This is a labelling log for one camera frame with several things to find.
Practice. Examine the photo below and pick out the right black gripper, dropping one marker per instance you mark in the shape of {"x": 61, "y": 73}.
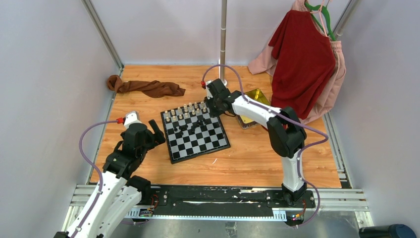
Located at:
{"x": 209, "y": 99}

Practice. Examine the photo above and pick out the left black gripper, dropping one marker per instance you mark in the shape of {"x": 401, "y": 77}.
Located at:
{"x": 156, "y": 138}

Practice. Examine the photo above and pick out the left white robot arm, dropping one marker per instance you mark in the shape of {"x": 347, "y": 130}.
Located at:
{"x": 118, "y": 190}

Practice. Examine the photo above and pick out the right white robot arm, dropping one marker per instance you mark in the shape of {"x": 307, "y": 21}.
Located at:
{"x": 287, "y": 137}

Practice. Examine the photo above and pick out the black white chessboard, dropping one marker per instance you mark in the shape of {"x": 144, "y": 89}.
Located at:
{"x": 191, "y": 131}

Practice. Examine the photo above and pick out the brown cloth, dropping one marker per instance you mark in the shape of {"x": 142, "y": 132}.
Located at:
{"x": 153, "y": 89}

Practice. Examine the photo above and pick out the red shirt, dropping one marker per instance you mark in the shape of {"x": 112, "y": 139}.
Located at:
{"x": 305, "y": 63}

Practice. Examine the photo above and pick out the metal pole with base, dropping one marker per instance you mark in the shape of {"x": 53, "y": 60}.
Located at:
{"x": 223, "y": 40}

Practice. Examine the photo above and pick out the green hanger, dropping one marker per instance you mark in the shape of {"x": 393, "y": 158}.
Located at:
{"x": 321, "y": 17}

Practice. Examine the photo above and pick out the dark blue object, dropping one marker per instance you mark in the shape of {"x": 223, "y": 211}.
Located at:
{"x": 391, "y": 231}

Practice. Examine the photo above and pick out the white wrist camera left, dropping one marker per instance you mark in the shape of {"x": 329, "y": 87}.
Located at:
{"x": 131, "y": 118}

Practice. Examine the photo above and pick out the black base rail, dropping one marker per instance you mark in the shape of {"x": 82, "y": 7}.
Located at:
{"x": 223, "y": 201}

